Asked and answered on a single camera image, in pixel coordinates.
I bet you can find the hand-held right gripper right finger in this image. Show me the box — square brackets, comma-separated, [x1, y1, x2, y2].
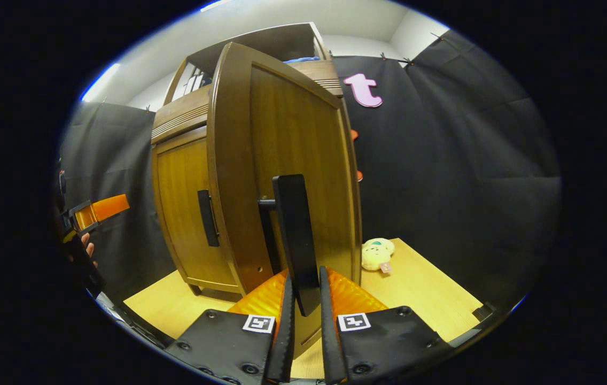
[318, 266, 454, 384]

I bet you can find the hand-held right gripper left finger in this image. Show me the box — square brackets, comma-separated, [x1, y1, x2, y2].
[165, 269, 296, 384]

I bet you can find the wooden shoe cabinet door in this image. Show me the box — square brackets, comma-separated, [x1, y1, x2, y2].
[153, 126, 243, 295]
[207, 42, 363, 360]

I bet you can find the wooden double-door shoe cabinet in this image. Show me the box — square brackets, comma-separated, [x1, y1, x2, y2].
[150, 21, 344, 297]

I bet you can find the pale yellow plush toy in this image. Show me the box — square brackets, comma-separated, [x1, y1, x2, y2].
[361, 238, 395, 274]

